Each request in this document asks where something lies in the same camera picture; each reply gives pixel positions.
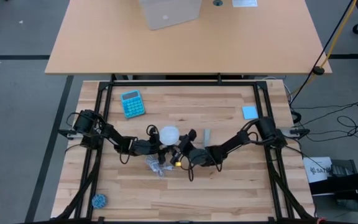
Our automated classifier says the white paper with logo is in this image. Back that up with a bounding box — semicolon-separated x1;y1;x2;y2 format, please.
303;156;334;184

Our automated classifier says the blue sticky note pad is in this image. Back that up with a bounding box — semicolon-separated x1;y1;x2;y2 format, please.
241;105;259;120

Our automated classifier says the white lightbulb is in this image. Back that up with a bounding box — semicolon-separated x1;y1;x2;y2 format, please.
159;125;180;146

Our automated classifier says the long black cable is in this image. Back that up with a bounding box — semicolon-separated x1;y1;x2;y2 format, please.
290;0;354;104

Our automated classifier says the grey stapler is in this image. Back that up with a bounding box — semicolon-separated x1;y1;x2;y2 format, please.
203;128;212;147

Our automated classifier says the teal calculator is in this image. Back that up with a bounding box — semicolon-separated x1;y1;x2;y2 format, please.
120;90;147;119

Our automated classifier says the white card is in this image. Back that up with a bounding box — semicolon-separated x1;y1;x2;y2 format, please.
232;0;259;7

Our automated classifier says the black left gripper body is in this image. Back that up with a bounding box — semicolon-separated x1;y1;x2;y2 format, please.
132;126;167;166

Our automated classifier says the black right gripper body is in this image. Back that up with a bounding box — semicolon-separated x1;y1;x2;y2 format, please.
171;129;211;167

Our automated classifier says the blue spiky ball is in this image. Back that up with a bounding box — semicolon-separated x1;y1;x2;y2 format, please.
91;194;109;209

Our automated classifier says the black aluminium table frame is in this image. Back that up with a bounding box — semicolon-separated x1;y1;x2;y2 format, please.
54;79;316;224

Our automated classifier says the grey metal box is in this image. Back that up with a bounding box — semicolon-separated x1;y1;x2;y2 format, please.
331;159;358;178

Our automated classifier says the black floor cable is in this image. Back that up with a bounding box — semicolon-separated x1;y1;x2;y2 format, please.
290;102;358;144

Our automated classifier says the white power cord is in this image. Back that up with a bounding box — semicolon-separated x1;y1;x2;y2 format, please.
144;154;174;178

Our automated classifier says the black metal beam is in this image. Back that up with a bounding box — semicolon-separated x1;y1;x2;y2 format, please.
309;169;358;200

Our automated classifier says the thick yellow cable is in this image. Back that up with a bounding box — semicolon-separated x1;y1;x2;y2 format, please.
292;0;358;96

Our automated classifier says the tan wooden desk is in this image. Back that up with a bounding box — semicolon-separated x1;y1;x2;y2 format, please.
44;0;333;75

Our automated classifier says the clear plastic bin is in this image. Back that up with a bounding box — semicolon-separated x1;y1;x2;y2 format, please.
139;0;203;31

